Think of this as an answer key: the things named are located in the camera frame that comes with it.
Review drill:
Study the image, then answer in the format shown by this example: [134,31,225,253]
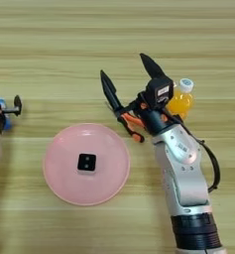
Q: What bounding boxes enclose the orange juice bottle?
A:
[165,77,195,121]

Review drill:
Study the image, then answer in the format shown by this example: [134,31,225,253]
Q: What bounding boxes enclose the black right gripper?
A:
[99,53,182,136]

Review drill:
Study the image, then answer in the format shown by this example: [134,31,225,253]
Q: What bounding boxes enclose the pink round plate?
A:
[42,122,132,206]

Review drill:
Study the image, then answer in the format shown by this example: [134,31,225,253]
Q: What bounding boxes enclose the orange black pliers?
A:
[104,100,146,144]

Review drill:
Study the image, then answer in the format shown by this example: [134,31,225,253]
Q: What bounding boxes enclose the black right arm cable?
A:
[175,115,221,193]

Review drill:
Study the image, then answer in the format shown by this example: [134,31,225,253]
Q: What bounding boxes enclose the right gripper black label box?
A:
[144,74,175,110]

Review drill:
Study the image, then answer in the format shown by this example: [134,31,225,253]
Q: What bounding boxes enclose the small black square cube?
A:
[76,153,97,176]

